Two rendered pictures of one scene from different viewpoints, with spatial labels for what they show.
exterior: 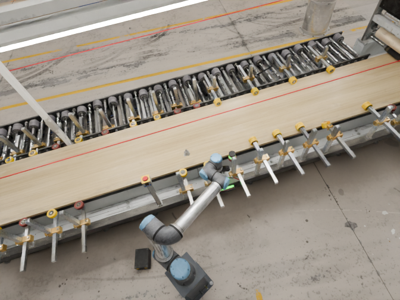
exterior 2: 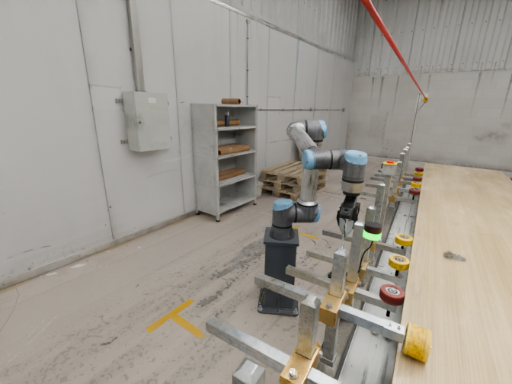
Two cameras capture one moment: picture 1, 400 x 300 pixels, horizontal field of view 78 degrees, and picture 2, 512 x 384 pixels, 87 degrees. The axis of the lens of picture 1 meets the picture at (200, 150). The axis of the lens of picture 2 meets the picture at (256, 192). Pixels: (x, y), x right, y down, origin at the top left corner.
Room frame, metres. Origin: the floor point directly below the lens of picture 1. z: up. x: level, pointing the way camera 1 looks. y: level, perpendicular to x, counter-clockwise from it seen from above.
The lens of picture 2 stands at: (1.43, -1.24, 1.52)
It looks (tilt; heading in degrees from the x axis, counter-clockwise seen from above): 17 degrees down; 130
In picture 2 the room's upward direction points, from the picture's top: 1 degrees clockwise
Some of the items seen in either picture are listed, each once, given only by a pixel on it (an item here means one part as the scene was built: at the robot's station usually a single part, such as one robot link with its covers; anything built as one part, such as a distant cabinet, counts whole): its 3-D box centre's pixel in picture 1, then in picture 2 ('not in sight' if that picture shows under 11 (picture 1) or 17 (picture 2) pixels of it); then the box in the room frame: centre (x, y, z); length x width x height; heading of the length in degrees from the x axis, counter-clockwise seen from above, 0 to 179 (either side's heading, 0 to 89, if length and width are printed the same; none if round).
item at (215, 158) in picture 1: (216, 161); (354, 166); (1.02, -0.11, 1.29); 0.10 x 0.09 x 0.12; 133
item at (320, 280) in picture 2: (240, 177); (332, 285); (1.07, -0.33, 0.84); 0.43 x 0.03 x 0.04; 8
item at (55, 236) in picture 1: (55, 236); (390, 188); (0.83, 1.41, 0.82); 0.43 x 0.03 x 0.04; 8
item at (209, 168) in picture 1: (208, 171); (342, 160); (0.94, -0.04, 1.29); 0.12 x 0.12 x 0.09; 43
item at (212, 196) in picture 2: not in sight; (226, 159); (-1.43, 1.49, 0.78); 0.90 x 0.45 x 1.55; 94
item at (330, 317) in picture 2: (261, 159); (333, 303); (1.17, -0.55, 0.95); 0.13 x 0.06 x 0.05; 98
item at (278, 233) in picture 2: (184, 272); (281, 228); (0.38, 0.31, 0.65); 0.19 x 0.19 x 0.10
